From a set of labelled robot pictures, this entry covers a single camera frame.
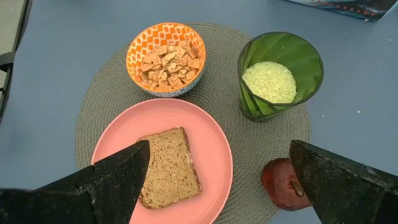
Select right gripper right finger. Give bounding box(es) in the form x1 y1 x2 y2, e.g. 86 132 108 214
289 139 398 224

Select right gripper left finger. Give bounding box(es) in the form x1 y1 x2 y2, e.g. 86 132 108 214
0 139 151 224

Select dark red apple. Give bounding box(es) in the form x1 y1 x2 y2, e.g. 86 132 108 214
261 157 313 212

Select brown bread slice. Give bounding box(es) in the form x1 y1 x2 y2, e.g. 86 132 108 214
136 126 203 210

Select blue cereal box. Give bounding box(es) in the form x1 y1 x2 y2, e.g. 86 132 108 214
284 0 398 22

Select pink plate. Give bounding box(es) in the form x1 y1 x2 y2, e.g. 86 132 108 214
91 98 234 224

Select white rice filling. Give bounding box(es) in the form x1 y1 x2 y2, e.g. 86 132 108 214
241 61 298 105

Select brown cereal pieces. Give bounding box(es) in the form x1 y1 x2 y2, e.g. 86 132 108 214
139 40 201 91

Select green plastic cup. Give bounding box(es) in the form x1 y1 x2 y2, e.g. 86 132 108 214
237 31 325 122

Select grey round placemat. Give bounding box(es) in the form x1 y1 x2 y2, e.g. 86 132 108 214
74 22 311 224

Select orange patterned bowl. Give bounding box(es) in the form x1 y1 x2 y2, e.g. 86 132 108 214
125 22 207 98

